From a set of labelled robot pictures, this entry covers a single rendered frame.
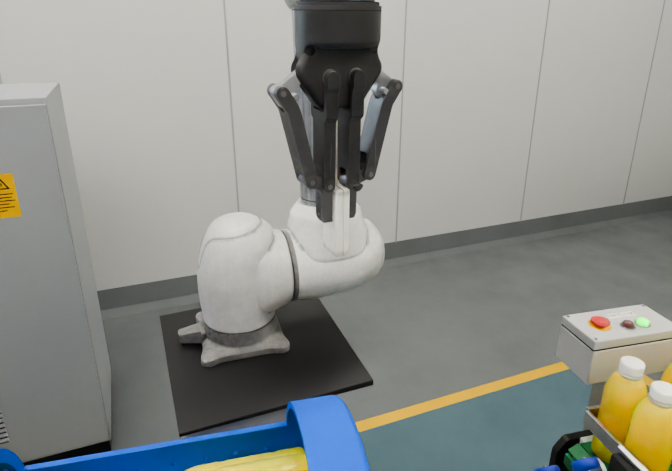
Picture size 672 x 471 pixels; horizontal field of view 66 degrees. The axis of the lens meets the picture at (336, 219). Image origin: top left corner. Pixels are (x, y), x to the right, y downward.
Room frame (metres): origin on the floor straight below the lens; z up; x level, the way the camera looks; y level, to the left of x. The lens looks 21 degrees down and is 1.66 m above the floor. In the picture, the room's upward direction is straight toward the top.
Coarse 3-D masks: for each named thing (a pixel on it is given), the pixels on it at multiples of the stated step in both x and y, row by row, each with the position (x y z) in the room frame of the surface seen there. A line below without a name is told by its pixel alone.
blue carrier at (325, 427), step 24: (288, 408) 0.57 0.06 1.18; (312, 408) 0.51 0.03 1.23; (336, 408) 0.51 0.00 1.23; (240, 432) 0.58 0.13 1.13; (264, 432) 0.59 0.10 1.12; (288, 432) 0.60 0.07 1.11; (312, 432) 0.47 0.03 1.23; (336, 432) 0.47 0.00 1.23; (0, 456) 0.47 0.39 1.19; (96, 456) 0.54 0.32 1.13; (120, 456) 0.54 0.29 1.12; (144, 456) 0.55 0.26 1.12; (168, 456) 0.56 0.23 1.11; (192, 456) 0.57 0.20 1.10; (216, 456) 0.57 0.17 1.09; (240, 456) 0.58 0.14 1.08; (312, 456) 0.43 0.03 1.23; (336, 456) 0.44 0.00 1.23; (360, 456) 0.44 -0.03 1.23
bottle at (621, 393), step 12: (612, 384) 0.77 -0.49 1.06; (624, 384) 0.76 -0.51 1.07; (636, 384) 0.75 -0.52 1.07; (612, 396) 0.76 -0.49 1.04; (624, 396) 0.75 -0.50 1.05; (636, 396) 0.74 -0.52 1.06; (600, 408) 0.78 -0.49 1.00; (612, 408) 0.75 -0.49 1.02; (624, 408) 0.74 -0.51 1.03; (600, 420) 0.77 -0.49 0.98; (612, 420) 0.75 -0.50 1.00; (624, 420) 0.74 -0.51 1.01; (612, 432) 0.75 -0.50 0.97; (624, 432) 0.74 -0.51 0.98; (600, 444) 0.76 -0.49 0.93; (600, 456) 0.76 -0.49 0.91
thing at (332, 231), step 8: (336, 192) 0.47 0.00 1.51; (336, 200) 0.47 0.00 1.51; (336, 208) 0.47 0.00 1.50; (336, 216) 0.47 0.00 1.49; (328, 224) 0.49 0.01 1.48; (336, 224) 0.47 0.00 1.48; (328, 232) 0.49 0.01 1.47; (336, 232) 0.47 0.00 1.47; (328, 240) 0.49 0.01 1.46; (336, 240) 0.47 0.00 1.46; (328, 248) 0.49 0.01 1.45; (336, 248) 0.47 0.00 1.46; (336, 256) 0.47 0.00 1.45
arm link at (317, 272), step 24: (288, 0) 1.03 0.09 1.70; (312, 120) 1.00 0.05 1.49; (312, 144) 1.00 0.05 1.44; (336, 144) 1.01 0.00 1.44; (336, 168) 1.01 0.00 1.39; (312, 192) 1.00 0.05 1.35; (312, 216) 0.98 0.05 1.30; (360, 216) 1.02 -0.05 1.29; (288, 240) 0.98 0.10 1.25; (312, 240) 0.96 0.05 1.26; (360, 240) 0.99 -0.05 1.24; (312, 264) 0.95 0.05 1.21; (336, 264) 0.97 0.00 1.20; (360, 264) 0.98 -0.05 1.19; (312, 288) 0.95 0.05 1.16; (336, 288) 0.97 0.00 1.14
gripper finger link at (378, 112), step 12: (396, 84) 0.50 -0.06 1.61; (372, 96) 0.51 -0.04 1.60; (384, 96) 0.50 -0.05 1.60; (396, 96) 0.50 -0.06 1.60; (372, 108) 0.51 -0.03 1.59; (384, 108) 0.49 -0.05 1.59; (372, 120) 0.50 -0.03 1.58; (384, 120) 0.50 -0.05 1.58; (372, 132) 0.50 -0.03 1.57; (384, 132) 0.50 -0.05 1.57; (360, 144) 0.51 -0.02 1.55; (372, 144) 0.49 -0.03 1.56; (360, 156) 0.51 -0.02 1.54; (372, 156) 0.49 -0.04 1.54; (372, 168) 0.49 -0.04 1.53
